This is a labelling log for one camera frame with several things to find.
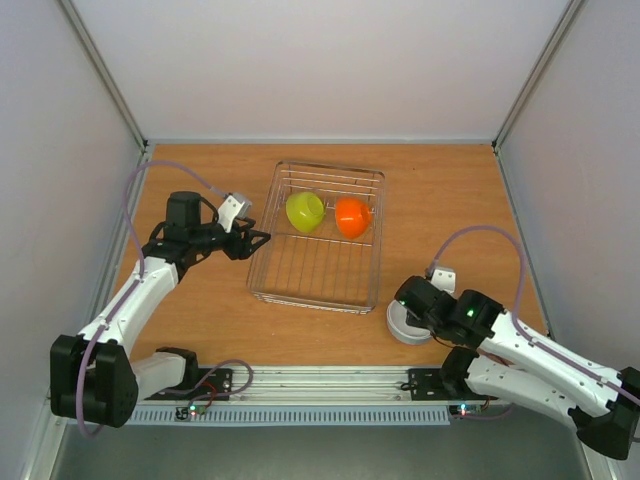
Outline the lime green bowl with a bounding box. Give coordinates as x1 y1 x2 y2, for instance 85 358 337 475
285 191 325 233

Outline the metal wire dish rack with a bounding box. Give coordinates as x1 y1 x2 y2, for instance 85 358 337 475
247 160 386 314

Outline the orange bowl white inside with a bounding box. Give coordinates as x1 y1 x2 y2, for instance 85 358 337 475
335 197 372 240

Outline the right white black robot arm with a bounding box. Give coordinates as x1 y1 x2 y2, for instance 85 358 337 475
394 276 639 460

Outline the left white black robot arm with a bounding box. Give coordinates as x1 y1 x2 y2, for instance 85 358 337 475
50 191 271 428

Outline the grey patterned bowl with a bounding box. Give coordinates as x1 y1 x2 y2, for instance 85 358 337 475
386 300 432 346

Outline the right small circuit board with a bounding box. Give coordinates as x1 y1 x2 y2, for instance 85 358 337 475
449 402 489 418

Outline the small circuit board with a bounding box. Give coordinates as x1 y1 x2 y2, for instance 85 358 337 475
174 404 208 422
449 402 489 418

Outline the left small circuit board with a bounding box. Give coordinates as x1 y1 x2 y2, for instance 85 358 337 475
174 404 208 422

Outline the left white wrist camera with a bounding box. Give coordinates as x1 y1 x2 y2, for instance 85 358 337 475
218 192 252 233

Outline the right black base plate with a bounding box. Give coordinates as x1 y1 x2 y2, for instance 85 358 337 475
400 368 496 403

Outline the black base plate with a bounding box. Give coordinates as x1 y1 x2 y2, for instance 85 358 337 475
400 368 496 403
146 368 233 401

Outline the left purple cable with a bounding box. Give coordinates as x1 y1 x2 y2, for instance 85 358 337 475
74 160 254 439

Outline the aluminium front rail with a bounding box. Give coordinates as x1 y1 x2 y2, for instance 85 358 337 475
47 363 597 405

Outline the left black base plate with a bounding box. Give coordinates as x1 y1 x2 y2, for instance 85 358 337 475
146 368 233 401

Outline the grey slotted cable duct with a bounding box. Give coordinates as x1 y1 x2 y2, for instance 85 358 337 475
128 405 450 428

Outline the left aluminium frame post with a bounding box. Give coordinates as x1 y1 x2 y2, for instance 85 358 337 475
56 0 148 151

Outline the aluminium frame post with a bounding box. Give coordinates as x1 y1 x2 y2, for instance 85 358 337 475
56 0 148 151
491 0 586 156

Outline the right aluminium frame post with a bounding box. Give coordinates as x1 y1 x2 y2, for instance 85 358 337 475
491 0 586 156

